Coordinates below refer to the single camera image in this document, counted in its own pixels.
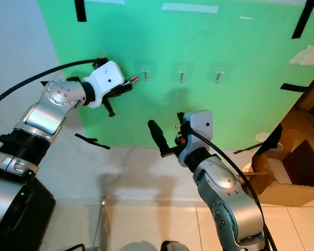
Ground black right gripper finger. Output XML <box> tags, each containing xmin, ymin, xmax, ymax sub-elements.
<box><xmin>148</xmin><ymin>119</ymin><xmax>171</xmax><ymax>157</ymax></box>

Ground clear adhesive metal hook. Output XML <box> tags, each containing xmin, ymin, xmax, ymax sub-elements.
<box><xmin>140</xmin><ymin>65</ymin><xmax>151</xmax><ymax>83</ymax></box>
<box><xmin>176</xmin><ymin>66</ymin><xmax>188</xmax><ymax>83</ymax></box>
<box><xmin>214</xmin><ymin>66</ymin><xmax>226</xmax><ymax>83</ymax></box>

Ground short black tape strip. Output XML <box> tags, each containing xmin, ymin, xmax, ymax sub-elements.
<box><xmin>75</xmin><ymin>133</ymin><xmax>110</xmax><ymax>150</ymax></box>

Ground thin black tape strip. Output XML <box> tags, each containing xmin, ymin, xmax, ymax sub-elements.
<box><xmin>233</xmin><ymin>141</ymin><xmax>265</xmax><ymax>154</ymax></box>

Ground wide white tape piece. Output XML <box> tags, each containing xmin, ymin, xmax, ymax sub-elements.
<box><xmin>86</xmin><ymin>0</ymin><xmax>125</xmax><ymax>5</ymax></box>

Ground green paper backdrop sheet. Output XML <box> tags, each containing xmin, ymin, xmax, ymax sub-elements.
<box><xmin>38</xmin><ymin>0</ymin><xmax>314</xmax><ymax>153</ymax></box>

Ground long white tape strip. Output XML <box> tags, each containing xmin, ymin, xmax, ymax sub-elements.
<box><xmin>161</xmin><ymin>3</ymin><xmax>219</xmax><ymax>14</ymax></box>

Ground brown cardboard box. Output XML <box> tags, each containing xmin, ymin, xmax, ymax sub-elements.
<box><xmin>243</xmin><ymin>107</ymin><xmax>314</xmax><ymax>207</ymax></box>

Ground crumpled white paper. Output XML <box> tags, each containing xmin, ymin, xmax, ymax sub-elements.
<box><xmin>289</xmin><ymin>44</ymin><xmax>314</xmax><ymax>66</ymax></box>

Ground long black tape strip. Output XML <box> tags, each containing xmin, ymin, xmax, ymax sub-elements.
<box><xmin>291</xmin><ymin>0</ymin><xmax>314</xmax><ymax>40</ymax></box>

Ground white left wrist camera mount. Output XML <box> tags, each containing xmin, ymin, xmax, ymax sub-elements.
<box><xmin>81</xmin><ymin>60</ymin><xmax>125</xmax><ymax>109</ymax></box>

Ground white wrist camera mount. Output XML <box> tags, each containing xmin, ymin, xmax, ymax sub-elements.
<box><xmin>81</xmin><ymin>60</ymin><xmax>125</xmax><ymax>109</ymax></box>
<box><xmin>178</xmin><ymin>110</ymin><xmax>214</xmax><ymax>168</ymax></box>

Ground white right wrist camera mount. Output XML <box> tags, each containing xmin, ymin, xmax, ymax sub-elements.
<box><xmin>178</xmin><ymin>110</ymin><xmax>214</xmax><ymax>168</ymax></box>

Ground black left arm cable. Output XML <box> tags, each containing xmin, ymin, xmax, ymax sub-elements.
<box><xmin>0</xmin><ymin>56</ymin><xmax>110</xmax><ymax>110</ymax></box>

